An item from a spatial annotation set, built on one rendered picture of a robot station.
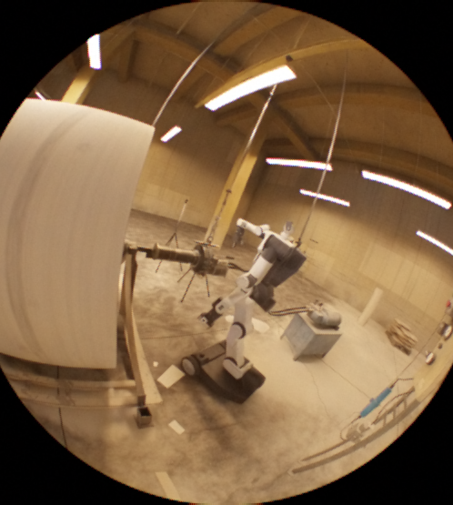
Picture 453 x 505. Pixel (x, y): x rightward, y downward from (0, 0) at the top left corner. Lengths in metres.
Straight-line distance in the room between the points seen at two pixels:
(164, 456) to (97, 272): 1.23
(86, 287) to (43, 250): 0.17
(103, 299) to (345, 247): 8.63
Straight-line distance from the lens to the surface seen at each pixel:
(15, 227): 0.59
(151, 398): 1.31
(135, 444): 1.41
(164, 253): 1.36
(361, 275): 8.44
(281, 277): 1.11
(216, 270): 1.66
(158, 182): 9.45
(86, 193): 0.54
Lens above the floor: 1.40
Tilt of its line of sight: 13 degrees down
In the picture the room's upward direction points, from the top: 22 degrees clockwise
